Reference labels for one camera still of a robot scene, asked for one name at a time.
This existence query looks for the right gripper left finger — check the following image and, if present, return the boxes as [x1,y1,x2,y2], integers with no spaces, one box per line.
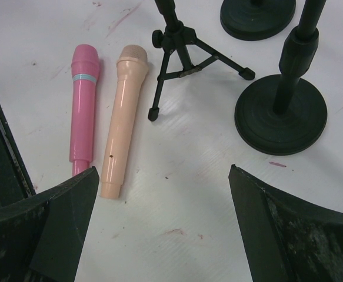
[0,167,99,281]

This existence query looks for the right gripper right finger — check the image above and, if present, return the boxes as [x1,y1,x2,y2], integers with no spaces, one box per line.
[229,165,343,281]

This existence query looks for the black round-base stand front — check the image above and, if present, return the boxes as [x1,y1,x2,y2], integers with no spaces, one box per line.
[234,1,328,156]

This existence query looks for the black round-base stand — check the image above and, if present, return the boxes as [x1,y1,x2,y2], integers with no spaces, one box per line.
[234,1,328,156]
[220,0,296,41]

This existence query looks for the pink toy microphone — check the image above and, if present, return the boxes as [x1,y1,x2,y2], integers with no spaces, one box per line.
[69,44,100,176]

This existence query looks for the black tripod shock-mount stand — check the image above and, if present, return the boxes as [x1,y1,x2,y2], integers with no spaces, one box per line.
[148,0,255,122]

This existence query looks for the black round-base stand rear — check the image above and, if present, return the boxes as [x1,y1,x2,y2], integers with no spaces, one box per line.
[220,0,296,41]

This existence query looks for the peach toy microphone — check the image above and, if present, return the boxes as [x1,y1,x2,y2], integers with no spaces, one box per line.
[100,45,148,199]

